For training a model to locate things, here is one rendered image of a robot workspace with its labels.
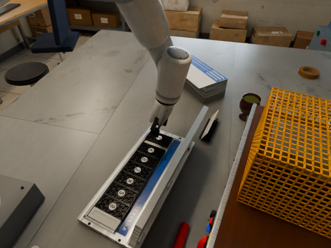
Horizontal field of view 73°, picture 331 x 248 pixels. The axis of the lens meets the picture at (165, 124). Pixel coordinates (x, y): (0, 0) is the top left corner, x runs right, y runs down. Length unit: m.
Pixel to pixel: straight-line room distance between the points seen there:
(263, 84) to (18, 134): 1.21
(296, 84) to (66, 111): 1.20
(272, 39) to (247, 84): 2.51
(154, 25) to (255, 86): 0.88
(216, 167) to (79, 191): 0.49
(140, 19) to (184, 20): 3.22
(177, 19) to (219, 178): 3.16
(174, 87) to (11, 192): 0.56
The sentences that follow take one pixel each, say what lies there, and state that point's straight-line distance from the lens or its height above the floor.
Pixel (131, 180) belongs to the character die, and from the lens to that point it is 0.78.
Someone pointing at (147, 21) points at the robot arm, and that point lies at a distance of 0.53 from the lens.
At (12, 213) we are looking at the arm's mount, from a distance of 0.78.
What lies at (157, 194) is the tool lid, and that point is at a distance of 0.54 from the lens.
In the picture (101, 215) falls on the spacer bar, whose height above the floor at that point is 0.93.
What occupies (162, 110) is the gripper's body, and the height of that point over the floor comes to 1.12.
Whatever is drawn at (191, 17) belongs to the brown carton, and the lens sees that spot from 3.71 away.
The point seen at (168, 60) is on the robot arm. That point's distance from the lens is 0.62.
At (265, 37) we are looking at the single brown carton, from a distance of 3.75.
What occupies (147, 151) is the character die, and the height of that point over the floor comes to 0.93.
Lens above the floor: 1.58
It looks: 43 degrees down
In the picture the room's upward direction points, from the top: straight up
